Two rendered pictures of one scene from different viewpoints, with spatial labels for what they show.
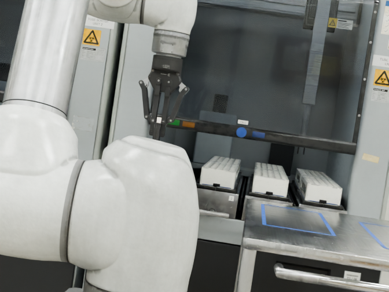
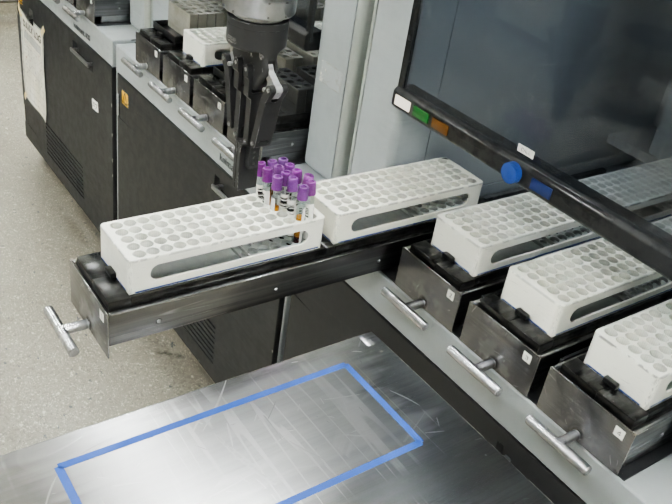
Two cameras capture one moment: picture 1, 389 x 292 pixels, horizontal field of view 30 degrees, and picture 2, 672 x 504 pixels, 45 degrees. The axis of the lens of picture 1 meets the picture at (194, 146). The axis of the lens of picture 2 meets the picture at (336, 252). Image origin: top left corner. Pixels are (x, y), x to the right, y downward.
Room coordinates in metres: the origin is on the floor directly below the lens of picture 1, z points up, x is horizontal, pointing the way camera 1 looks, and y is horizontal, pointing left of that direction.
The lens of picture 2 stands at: (1.24, -0.69, 1.43)
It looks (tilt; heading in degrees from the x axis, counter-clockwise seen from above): 32 degrees down; 46
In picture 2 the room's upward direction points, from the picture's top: 9 degrees clockwise
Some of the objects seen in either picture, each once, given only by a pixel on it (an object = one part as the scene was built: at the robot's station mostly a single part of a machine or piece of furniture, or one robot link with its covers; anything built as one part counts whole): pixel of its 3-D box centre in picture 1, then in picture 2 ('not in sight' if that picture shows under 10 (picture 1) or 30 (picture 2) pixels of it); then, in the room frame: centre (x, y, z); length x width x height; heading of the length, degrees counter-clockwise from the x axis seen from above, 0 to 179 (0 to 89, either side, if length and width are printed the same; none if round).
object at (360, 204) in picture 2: not in sight; (393, 200); (2.10, 0.07, 0.83); 0.30 x 0.10 x 0.06; 175
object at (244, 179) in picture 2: (157, 137); (247, 164); (1.82, 0.09, 0.94); 0.03 x 0.01 x 0.07; 175
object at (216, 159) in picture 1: (224, 168); not in sight; (2.54, -0.12, 0.83); 0.30 x 0.10 x 0.06; 175
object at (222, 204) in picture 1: (219, 189); (569, 241); (2.36, -0.10, 0.78); 0.73 x 0.14 x 0.09; 175
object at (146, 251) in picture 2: not in sight; (216, 239); (1.78, 0.10, 0.83); 0.30 x 0.10 x 0.06; 175
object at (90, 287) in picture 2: not in sight; (295, 252); (1.92, 0.09, 0.78); 0.73 x 0.14 x 0.09; 175
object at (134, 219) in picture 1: (139, 210); not in sight; (1.08, 0.07, 0.87); 0.18 x 0.16 x 0.22; 90
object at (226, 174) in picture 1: (220, 175); (522, 229); (2.23, -0.09, 0.83); 0.30 x 0.10 x 0.06; 175
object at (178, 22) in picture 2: not in sight; (182, 20); (2.21, 0.93, 0.85); 0.12 x 0.02 x 0.06; 86
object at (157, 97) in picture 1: (156, 100); (246, 97); (1.82, 0.11, 1.03); 0.04 x 0.01 x 0.11; 175
